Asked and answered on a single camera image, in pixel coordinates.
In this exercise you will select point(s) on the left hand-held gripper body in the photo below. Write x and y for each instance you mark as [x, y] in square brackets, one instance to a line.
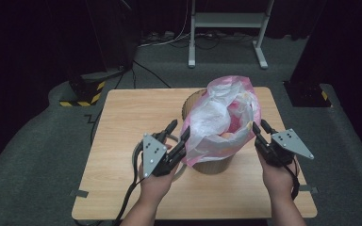
[154, 153]

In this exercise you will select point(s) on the black base with hazard stripes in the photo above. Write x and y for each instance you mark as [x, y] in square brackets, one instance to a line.
[85, 91]

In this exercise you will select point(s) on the black base with yellow mark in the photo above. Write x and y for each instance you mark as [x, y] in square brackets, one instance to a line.
[304, 94]

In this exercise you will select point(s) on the pink printed plastic bag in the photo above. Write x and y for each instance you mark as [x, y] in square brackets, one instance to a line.
[213, 119]

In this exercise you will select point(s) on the person's left hand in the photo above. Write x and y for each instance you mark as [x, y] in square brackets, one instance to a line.
[154, 188]

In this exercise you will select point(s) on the grey power strip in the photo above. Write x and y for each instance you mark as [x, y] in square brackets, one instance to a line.
[157, 35]

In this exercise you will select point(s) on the white metal stand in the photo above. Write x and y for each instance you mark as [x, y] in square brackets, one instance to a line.
[229, 19]

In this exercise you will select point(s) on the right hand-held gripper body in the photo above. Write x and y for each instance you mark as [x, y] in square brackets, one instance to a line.
[283, 147]

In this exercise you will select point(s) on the transparent ribbed trash bin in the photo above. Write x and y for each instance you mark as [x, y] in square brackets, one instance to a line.
[213, 166]

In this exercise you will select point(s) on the grey tape piece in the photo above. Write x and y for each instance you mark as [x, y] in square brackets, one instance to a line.
[309, 189]
[79, 193]

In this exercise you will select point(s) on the person's right hand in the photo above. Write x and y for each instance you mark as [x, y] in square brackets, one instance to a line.
[278, 182]

